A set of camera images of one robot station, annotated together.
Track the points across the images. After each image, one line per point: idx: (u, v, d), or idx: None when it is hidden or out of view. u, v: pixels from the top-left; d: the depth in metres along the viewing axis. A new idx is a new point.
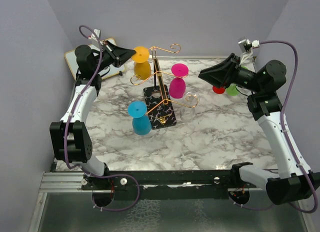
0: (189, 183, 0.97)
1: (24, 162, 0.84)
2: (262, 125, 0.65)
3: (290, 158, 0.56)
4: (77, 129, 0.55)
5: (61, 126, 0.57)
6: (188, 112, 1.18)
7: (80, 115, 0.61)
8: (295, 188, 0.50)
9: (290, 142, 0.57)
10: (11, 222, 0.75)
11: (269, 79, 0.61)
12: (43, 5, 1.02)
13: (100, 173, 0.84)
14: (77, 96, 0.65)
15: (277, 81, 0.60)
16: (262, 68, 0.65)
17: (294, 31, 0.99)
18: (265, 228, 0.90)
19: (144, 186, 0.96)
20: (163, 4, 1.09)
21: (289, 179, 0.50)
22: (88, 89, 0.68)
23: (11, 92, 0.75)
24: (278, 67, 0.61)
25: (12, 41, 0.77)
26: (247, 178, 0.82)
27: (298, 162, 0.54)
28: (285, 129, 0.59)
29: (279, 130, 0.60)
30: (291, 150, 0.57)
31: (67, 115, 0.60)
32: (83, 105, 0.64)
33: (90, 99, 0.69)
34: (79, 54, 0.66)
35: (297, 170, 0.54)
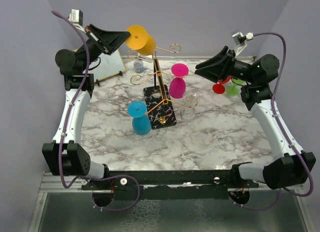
0: (189, 183, 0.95)
1: (24, 162, 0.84)
2: (255, 113, 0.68)
3: (282, 140, 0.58)
4: (71, 151, 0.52)
5: (53, 146, 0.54)
6: (188, 112, 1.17)
7: (73, 132, 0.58)
8: (290, 167, 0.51)
9: (281, 125, 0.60)
10: (11, 222, 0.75)
11: (262, 72, 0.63)
12: (43, 5, 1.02)
13: (100, 175, 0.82)
14: (68, 107, 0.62)
15: (270, 75, 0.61)
16: (257, 61, 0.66)
17: (294, 31, 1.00)
18: (265, 228, 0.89)
19: (144, 186, 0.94)
20: (163, 3, 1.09)
21: (282, 158, 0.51)
22: (80, 96, 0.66)
23: (11, 92, 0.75)
24: (272, 62, 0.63)
25: (12, 41, 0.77)
26: (247, 175, 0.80)
27: (290, 142, 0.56)
28: (277, 114, 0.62)
29: (271, 115, 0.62)
30: (283, 132, 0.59)
31: (60, 135, 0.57)
32: (75, 119, 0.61)
33: (83, 107, 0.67)
34: (61, 65, 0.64)
35: (290, 150, 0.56)
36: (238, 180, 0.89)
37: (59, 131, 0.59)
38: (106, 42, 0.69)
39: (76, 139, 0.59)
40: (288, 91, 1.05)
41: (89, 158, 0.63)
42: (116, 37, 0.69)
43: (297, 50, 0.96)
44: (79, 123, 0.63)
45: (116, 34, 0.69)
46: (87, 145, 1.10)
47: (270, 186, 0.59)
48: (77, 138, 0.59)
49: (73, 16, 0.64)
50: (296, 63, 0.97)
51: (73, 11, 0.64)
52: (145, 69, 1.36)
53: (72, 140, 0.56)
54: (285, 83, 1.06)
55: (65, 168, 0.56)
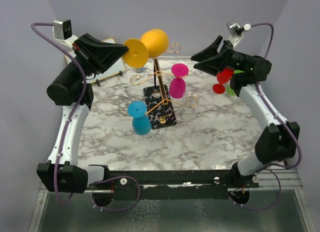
0: (189, 183, 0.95)
1: (24, 162, 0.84)
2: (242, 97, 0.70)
3: (268, 113, 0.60)
4: (67, 173, 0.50)
5: (49, 167, 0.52)
6: (188, 112, 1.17)
7: (69, 152, 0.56)
8: (276, 135, 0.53)
9: (266, 101, 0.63)
10: (11, 221, 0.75)
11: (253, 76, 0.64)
12: (43, 4, 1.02)
13: (100, 178, 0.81)
14: (65, 124, 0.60)
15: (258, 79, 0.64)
16: (252, 60, 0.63)
17: (293, 31, 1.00)
18: (265, 228, 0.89)
19: (144, 186, 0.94)
20: (162, 3, 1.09)
21: (269, 128, 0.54)
22: (78, 112, 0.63)
23: (11, 91, 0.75)
24: (265, 68, 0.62)
25: (12, 41, 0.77)
26: (247, 172, 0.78)
27: (275, 113, 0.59)
28: (261, 94, 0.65)
29: (256, 95, 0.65)
30: (268, 107, 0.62)
31: (55, 155, 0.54)
32: (72, 137, 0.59)
33: (81, 122, 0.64)
34: (55, 99, 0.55)
35: (275, 121, 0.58)
36: (238, 179, 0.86)
37: (54, 150, 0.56)
38: (100, 58, 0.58)
39: (73, 159, 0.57)
40: (287, 91, 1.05)
41: (86, 173, 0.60)
42: (109, 53, 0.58)
43: (296, 50, 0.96)
44: (76, 140, 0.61)
45: (109, 48, 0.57)
46: (87, 145, 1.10)
47: (259, 158, 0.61)
48: (74, 156, 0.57)
49: (56, 30, 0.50)
50: (295, 62, 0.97)
51: (56, 24, 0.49)
52: (145, 69, 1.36)
53: (68, 160, 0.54)
54: (285, 83, 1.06)
55: (60, 188, 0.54)
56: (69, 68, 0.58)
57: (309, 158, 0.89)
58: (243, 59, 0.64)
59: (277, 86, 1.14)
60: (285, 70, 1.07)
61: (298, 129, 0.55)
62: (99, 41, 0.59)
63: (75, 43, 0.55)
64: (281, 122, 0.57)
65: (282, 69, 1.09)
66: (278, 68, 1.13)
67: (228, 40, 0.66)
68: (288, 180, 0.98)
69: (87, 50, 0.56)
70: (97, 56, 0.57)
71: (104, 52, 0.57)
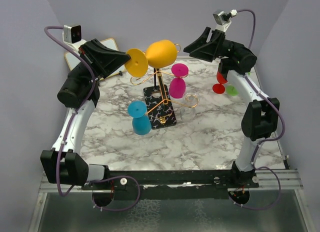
0: (189, 183, 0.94)
1: (24, 162, 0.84)
2: (230, 79, 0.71)
3: (251, 91, 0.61)
4: (69, 161, 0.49)
5: (53, 154, 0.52)
6: (188, 111, 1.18)
7: (73, 142, 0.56)
8: (258, 110, 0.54)
9: (249, 80, 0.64)
10: (11, 221, 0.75)
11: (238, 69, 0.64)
12: (43, 5, 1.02)
13: (100, 178, 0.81)
14: (71, 116, 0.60)
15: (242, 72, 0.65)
16: (240, 53, 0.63)
17: (293, 31, 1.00)
18: (265, 228, 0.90)
19: (144, 186, 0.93)
20: (162, 3, 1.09)
21: (253, 104, 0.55)
22: (85, 105, 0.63)
23: (11, 91, 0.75)
24: (250, 62, 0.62)
25: (12, 41, 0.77)
26: (245, 165, 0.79)
27: (257, 90, 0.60)
28: (245, 75, 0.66)
29: (241, 76, 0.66)
30: (251, 85, 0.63)
31: (59, 144, 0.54)
32: (77, 128, 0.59)
33: (87, 115, 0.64)
34: (66, 103, 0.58)
35: (258, 98, 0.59)
36: (238, 179, 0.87)
37: (59, 138, 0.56)
38: (103, 64, 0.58)
39: (76, 149, 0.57)
40: (287, 91, 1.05)
41: (87, 167, 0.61)
42: (113, 59, 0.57)
43: (296, 50, 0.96)
44: (81, 131, 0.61)
45: (112, 55, 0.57)
46: (87, 145, 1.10)
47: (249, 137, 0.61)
48: (77, 147, 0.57)
49: (65, 34, 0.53)
50: (295, 62, 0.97)
51: (66, 28, 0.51)
52: None
53: (72, 149, 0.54)
54: (285, 83, 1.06)
55: (62, 178, 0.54)
56: (77, 71, 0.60)
57: (310, 159, 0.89)
58: (232, 47, 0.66)
59: (277, 85, 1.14)
60: (285, 70, 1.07)
61: (279, 104, 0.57)
62: (105, 46, 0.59)
63: (80, 47, 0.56)
64: (264, 98, 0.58)
65: (282, 69, 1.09)
66: (278, 68, 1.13)
67: (217, 29, 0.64)
68: (288, 180, 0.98)
69: (92, 55, 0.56)
70: (101, 61, 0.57)
71: (108, 58, 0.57)
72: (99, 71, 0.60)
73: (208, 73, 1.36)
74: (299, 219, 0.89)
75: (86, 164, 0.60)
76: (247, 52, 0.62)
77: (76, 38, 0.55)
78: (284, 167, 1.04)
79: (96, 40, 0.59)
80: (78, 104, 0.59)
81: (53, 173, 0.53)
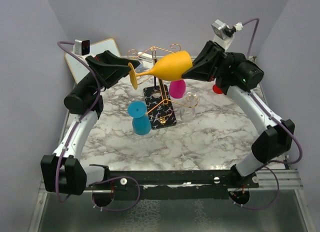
0: (189, 183, 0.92)
1: (25, 161, 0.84)
2: (232, 96, 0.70)
3: (262, 114, 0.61)
4: (70, 167, 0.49)
5: (53, 160, 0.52)
6: (188, 112, 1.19)
7: (75, 148, 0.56)
8: (275, 137, 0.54)
9: (257, 101, 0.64)
10: (11, 221, 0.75)
11: (245, 87, 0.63)
12: (43, 4, 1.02)
13: (100, 178, 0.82)
14: (75, 123, 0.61)
15: (247, 90, 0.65)
16: (244, 68, 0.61)
17: (293, 31, 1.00)
18: (265, 228, 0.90)
19: (144, 186, 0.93)
20: (162, 3, 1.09)
21: (267, 131, 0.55)
22: (89, 115, 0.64)
23: (11, 91, 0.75)
24: (257, 78, 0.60)
25: (12, 40, 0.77)
26: (245, 171, 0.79)
27: (269, 114, 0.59)
28: (251, 92, 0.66)
29: (246, 94, 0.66)
30: (261, 107, 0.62)
31: (60, 149, 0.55)
32: (79, 135, 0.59)
33: (90, 125, 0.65)
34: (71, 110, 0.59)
35: (271, 122, 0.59)
36: (240, 180, 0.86)
37: (60, 145, 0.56)
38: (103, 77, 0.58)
39: (77, 156, 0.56)
40: (288, 91, 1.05)
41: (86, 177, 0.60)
42: (113, 72, 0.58)
43: (296, 50, 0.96)
44: (83, 140, 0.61)
45: (112, 68, 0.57)
46: (87, 145, 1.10)
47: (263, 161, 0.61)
48: (78, 155, 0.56)
49: (76, 48, 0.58)
50: (295, 62, 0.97)
51: (77, 42, 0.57)
52: None
53: (73, 155, 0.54)
54: (286, 83, 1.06)
55: (60, 186, 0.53)
56: (84, 82, 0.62)
57: (310, 159, 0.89)
58: (234, 61, 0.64)
59: (277, 85, 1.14)
60: (284, 70, 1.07)
61: (293, 126, 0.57)
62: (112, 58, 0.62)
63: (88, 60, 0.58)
64: (278, 123, 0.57)
65: (282, 69, 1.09)
66: (278, 68, 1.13)
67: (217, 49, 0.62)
68: (288, 180, 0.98)
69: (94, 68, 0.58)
70: (101, 74, 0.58)
71: (107, 71, 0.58)
72: (100, 83, 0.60)
73: None
74: (299, 219, 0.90)
75: (85, 176, 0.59)
76: (253, 68, 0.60)
77: (86, 51, 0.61)
78: (284, 167, 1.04)
79: (105, 53, 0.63)
80: (83, 110, 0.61)
81: (51, 180, 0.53)
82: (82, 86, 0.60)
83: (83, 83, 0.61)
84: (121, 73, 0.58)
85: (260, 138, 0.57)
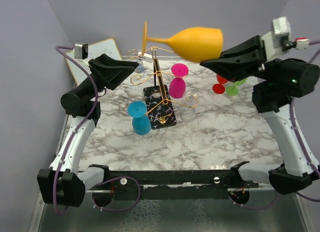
0: (189, 183, 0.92)
1: (25, 162, 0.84)
2: (269, 119, 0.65)
3: (301, 157, 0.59)
4: (66, 181, 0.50)
5: (50, 173, 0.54)
6: (188, 112, 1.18)
7: (71, 161, 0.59)
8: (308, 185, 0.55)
9: (300, 138, 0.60)
10: (11, 222, 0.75)
11: (297, 90, 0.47)
12: (43, 5, 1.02)
13: (100, 179, 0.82)
14: (71, 134, 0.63)
15: (304, 94, 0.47)
16: (288, 69, 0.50)
17: (292, 31, 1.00)
18: (265, 228, 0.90)
19: (144, 186, 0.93)
20: (162, 3, 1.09)
21: (303, 180, 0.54)
22: (85, 124, 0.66)
23: (11, 91, 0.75)
24: (312, 78, 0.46)
25: (11, 40, 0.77)
26: (249, 177, 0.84)
27: (309, 160, 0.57)
28: (296, 126, 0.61)
29: (290, 127, 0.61)
30: (302, 147, 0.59)
31: (57, 162, 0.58)
32: (75, 147, 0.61)
33: (87, 134, 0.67)
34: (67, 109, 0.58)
35: (308, 168, 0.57)
36: (241, 181, 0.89)
37: (57, 158, 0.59)
38: (108, 79, 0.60)
39: (74, 169, 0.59)
40: None
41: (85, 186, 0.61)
42: (117, 73, 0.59)
43: None
44: (80, 150, 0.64)
45: (116, 69, 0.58)
46: (87, 145, 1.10)
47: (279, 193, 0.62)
48: (75, 167, 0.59)
49: (76, 51, 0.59)
50: None
51: (76, 46, 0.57)
52: (145, 69, 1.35)
53: (69, 169, 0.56)
54: None
55: (58, 198, 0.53)
56: (84, 85, 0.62)
57: None
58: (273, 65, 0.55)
59: None
60: None
61: None
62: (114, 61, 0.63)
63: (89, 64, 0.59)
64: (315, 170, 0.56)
65: None
66: None
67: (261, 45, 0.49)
68: None
69: (98, 71, 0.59)
70: (105, 76, 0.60)
71: (112, 73, 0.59)
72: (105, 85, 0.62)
73: (208, 73, 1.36)
74: (299, 219, 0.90)
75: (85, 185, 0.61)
76: (303, 64, 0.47)
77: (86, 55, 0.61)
78: None
79: (103, 56, 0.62)
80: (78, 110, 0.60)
81: (49, 194, 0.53)
82: (79, 89, 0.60)
83: (81, 85, 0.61)
84: (126, 73, 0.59)
85: (291, 179, 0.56)
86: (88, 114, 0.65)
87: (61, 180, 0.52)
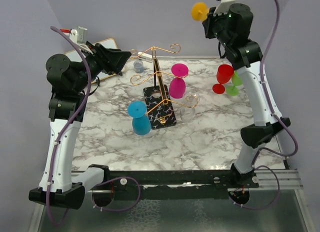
0: (189, 183, 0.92)
1: (25, 161, 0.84)
2: (241, 77, 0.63)
3: (266, 108, 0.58)
4: (60, 201, 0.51)
5: (41, 195, 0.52)
6: (188, 112, 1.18)
7: (60, 179, 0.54)
8: (269, 134, 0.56)
9: (266, 92, 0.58)
10: (11, 221, 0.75)
11: (239, 17, 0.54)
12: (42, 4, 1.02)
13: (100, 179, 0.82)
14: (54, 147, 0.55)
15: (245, 19, 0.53)
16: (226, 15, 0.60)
17: (292, 31, 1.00)
18: (265, 228, 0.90)
19: (144, 186, 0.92)
20: (162, 3, 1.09)
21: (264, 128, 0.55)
22: (67, 131, 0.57)
23: (10, 91, 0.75)
24: (242, 8, 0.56)
25: (12, 40, 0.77)
26: (245, 169, 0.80)
27: (273, 111, 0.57)
28: (264, 81, 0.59)
29: (258, 81, 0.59)
30: (267, 100, 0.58)
31: (46, 183, 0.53)
32: (62, 162, 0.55)
33: (72, 139, 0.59)
34: (51, 69, 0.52)
35: (272, 119, 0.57)
36: (240, 180, 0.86)
37: (45, 176, 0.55)
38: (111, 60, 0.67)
39: (66, 183, 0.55)
40: (288, 90, 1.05)
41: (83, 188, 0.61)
42: (119, 57, 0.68)
43: (296, 50, 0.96)
44: (69, 161, 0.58)
45: (119, 53, 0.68)
46: (87, 145, 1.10)
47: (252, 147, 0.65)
48: (66, 181, 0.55)
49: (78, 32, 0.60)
50: (295, 62, 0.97)
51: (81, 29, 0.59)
52: (145, 69, 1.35)
53: (60, 188, 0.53)
54: (285, 83, 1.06)
55: None
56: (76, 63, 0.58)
57: (309, 158, 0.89)
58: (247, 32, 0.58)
59: (278, 86, 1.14)
60: (285, 70, 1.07)
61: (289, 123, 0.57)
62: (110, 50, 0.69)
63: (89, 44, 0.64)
64: (277, 120, 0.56)
65: (282, 69, 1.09)
66: (278, 68, 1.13)
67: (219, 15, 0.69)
68: (288, 180, 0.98)
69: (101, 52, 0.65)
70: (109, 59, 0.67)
71: (114, 56, 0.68)
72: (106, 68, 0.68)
73: (208, 73, 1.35)
74: (299, 219, 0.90)
75: (81, 185, 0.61)
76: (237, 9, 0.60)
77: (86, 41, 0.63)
78: (284, 167, 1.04)
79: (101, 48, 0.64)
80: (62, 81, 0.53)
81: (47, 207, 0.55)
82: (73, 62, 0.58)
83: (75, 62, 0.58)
84: (126, 57, 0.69)
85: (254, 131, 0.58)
86: (71, 117, 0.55)
87: (54, 200, 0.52)
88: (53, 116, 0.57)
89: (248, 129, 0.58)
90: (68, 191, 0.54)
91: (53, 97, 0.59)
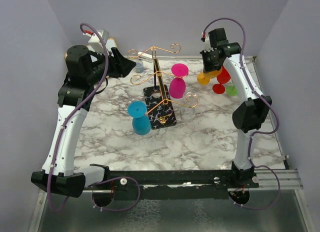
0: (189, 183, 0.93)
1: (24, 161, 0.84)
2: (226, 68, 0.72)
3: (247, 87, 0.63)
4: (61, 185, 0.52)
5: (43, 177, 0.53)
6: (188, 111, 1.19)
7: (63, 163, 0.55)
8: (252, 108, 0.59)
9: (246, 75, 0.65)
10: (11, 222, 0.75)
11: (213, 32, 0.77)
12: (42, 4, 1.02)
13: (100, 179, 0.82)
14: (60, 131, 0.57)
15: (216, 29, 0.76)
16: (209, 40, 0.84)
17: (292, 31, 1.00)
18: (265, 228, 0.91)
19: (144, 186, 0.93)
20: (162, 3, 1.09)
21: (246, 102, 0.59)
22: (73, 117, 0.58)
23: (10, 91, 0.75)
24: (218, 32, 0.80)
25: (12, 41, 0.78)
26: (241, 161, 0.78)
27: (253, 88, 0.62)
28: (244, 66, 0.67)
29: (239, 67, 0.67)
30: (248, 80, 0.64)
31: (49, 165, 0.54)
32: (66, 146, 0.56)
33: (78, 127, 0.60)
34: (71, 54, 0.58)
35: (253, 96, 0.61)
36: (239, 179, 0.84)
37: (49, 159, 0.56)
38: (123, 63, 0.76)
39: (68, 169, 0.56)
40: (288, 90, 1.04)
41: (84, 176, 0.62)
42: (129, 64, 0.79)
43: (296, 50, 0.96)
44: (73, 147, 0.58)
45: (128, 61, 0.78)
46: (87, 145, 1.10)
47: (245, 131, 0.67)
48: (68, 167, 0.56)
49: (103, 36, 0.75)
50: (296, 62, 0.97)
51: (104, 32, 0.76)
52: (145, 69, 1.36)
53: (61, 172, 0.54)
54: (286, 84, 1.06)
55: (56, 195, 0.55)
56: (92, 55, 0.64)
57: (310, 158, 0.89)
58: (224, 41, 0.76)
59: (278, 86, 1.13)
60: (285, 70, 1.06)
61: (271, 101, 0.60)
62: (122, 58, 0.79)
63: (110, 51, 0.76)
64: (259, 97, 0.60)
65: (282, 69, 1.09)
66: (279, 68, 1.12)
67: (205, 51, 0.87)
68: (288, 180, 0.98)
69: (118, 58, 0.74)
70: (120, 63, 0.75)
71: (125, 63, 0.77)
72: (117, 70, 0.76)
73: None
74: (299, 219, 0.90)
75: (82, 174, 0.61)
76: None
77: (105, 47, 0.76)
78: (284, 167, 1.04)
79: (116, 51, 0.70)
80: (78, 67, 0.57)
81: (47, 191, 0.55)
82: (91, 53, 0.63)
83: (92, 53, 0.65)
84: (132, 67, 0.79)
85: (239, 107, 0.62)
86: (80, 104, 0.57)
87: (56, 183, 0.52)
88: (61, 102, 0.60)
89: (237, 109, 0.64)
90: (69, 176, 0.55)
91: (65, 85, 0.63)
